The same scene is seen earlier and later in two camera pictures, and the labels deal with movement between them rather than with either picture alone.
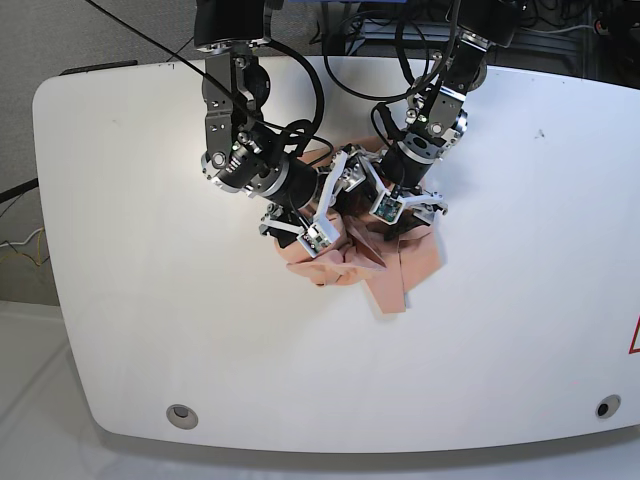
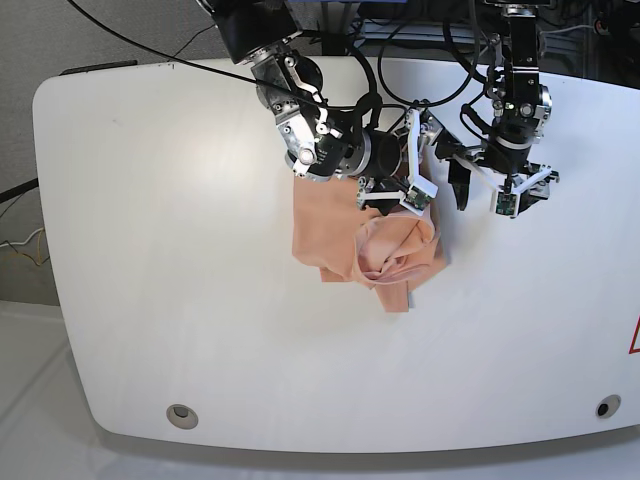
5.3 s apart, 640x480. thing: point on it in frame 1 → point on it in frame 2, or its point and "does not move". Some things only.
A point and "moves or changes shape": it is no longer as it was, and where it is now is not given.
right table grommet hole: [608, 406] does not move
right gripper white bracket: [409, 218] → [505, 199]
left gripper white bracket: [348, 203] → [419, 193]
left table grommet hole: [182, 416] does not move
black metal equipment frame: [596, 40] does not move
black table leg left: [19, 189] does not move
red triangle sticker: [631, 349] does not move
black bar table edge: [99, 67] does not move
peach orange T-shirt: [393, 259] moves or changes shape
